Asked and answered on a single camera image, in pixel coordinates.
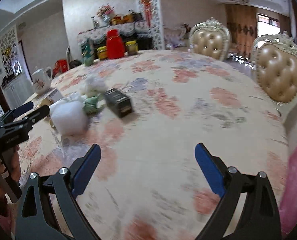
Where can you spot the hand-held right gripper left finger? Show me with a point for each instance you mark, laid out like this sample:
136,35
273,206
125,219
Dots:
87,172

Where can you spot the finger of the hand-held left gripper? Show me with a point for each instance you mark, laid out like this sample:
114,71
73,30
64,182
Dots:
23,107
39,112

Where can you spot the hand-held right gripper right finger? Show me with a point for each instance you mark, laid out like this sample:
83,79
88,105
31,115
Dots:
209,170

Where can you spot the white tissue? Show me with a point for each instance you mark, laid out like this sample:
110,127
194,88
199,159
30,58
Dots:
73,98

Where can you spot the white items back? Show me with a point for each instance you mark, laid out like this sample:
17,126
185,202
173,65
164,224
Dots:
96,86

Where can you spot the pink plastic bag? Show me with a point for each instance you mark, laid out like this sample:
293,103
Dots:
296,190

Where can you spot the person's left hand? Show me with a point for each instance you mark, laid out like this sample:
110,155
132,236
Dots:
14,165

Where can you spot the white low cabinet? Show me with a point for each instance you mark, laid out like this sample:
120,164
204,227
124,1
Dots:
16,92

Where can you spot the white foam sheet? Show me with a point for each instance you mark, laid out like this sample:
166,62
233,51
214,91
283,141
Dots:
68,120

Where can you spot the white floral teapot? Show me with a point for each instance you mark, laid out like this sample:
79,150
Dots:
41,80

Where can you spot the red bag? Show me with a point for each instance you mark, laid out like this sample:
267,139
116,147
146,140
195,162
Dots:
60,67

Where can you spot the green wrapper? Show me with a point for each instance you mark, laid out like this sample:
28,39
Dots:
93,105

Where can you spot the black bag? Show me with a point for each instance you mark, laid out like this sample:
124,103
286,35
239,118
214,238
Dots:
74,64

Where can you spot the short white lattice screen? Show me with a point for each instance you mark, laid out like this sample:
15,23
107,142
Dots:
8,47

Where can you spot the green patterned bottle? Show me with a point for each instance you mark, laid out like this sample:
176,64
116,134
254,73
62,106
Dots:
88,55

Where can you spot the small black box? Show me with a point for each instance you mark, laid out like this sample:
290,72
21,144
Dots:
118,102

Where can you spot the yellow label glass jar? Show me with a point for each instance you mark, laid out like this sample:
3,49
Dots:
102,53

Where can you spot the floral lace piano cover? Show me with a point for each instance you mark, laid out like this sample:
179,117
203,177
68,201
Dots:
98,32

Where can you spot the red thermos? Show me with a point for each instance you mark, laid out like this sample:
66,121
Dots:
115,46

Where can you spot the dark content glass jar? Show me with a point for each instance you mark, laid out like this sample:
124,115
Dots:
131,48

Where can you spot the vase with pink flowers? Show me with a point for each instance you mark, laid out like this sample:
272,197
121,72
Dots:
105,13

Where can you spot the beige tufted dining chair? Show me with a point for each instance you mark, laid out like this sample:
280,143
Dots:
211,42
278,72

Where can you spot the brown woven basket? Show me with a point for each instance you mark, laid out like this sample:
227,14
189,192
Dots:
117,20

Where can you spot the orange handbag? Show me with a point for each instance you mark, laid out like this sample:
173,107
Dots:
128,18

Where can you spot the black handbag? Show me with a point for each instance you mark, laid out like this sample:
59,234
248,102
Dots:
137,16

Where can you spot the white ornate sofa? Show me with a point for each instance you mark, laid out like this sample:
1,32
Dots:
176,36

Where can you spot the brown patterned curtain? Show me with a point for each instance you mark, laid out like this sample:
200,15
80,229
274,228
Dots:
241,30

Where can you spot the tall white lattice screen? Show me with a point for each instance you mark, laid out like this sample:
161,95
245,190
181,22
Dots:
157,25

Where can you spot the window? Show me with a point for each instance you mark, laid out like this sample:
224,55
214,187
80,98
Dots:
268,22

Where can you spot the red knot wall hanging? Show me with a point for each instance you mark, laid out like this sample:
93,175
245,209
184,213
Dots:
145,2

